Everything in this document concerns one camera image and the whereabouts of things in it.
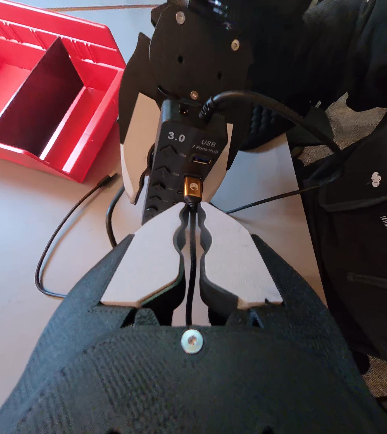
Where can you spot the small red plastic bin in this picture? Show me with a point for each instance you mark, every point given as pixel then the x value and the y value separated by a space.
pixel 95 118

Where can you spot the black bin divider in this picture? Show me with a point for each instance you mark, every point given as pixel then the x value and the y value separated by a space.
pixel 37 101

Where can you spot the black usb hub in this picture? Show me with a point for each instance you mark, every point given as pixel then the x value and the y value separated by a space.
pixel 169 159

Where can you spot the person's right forearm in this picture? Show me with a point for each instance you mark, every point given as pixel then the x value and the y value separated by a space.
pixel 281 51

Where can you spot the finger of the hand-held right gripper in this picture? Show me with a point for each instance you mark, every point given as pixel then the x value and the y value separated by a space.
pixel 135 135
pixel 217 173

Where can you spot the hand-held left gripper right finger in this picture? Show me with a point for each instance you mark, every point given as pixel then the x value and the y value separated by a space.
pixel 241 264

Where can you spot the black wrist rest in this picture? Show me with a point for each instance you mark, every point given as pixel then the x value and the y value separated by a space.
pixel 264 125

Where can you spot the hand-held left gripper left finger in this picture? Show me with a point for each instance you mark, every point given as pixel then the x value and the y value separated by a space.
pixel 146 264

